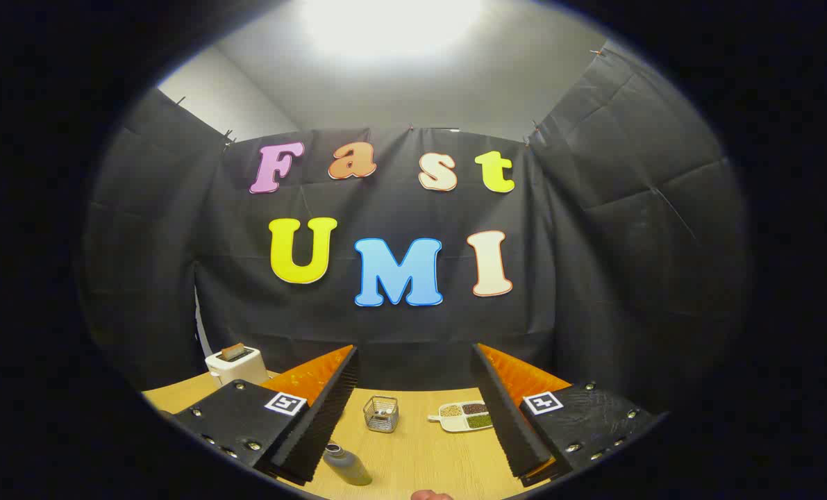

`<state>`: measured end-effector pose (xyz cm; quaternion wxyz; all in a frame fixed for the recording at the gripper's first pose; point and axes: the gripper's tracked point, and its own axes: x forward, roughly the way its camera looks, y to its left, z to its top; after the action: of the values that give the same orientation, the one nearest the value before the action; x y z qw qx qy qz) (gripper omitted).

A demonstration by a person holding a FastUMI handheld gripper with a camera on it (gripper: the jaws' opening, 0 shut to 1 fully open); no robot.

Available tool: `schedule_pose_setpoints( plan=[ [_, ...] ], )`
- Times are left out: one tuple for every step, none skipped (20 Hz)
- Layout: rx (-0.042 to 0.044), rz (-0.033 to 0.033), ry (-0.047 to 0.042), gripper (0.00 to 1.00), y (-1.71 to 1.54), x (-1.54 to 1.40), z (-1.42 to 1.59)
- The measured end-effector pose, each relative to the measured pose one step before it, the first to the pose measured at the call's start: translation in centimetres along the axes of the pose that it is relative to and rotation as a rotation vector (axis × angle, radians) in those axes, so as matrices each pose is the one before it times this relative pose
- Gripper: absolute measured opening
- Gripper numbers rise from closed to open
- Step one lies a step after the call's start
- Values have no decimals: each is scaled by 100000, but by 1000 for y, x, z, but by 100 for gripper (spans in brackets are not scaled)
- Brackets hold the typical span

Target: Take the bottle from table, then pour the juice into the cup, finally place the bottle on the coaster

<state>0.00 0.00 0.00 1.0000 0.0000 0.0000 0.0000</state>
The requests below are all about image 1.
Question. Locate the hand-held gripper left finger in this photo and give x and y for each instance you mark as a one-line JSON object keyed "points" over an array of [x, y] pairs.
{"points": [[319, 430]]}

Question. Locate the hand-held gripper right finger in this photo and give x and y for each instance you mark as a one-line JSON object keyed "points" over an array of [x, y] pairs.
{"points": [[507, 427]]}

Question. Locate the grey juice bottle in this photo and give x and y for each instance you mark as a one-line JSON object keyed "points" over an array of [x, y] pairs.
{"points": [[347, 465]]}

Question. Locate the white divided dish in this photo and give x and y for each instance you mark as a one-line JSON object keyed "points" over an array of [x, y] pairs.
{"points": [[458, 423]]}

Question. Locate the wooden table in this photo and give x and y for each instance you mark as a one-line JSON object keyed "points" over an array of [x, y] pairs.
{"points": [[420, 458]]}

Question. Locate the white toaster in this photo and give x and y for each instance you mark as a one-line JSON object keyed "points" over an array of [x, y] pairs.
{"points": [[236, 369]]}

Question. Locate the toast slice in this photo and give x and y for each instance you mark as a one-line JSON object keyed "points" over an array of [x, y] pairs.
{"points": [[232, 351]]}

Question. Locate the black backdrop cloth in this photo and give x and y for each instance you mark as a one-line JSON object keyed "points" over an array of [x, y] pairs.
{"points": [[385, 326]]}

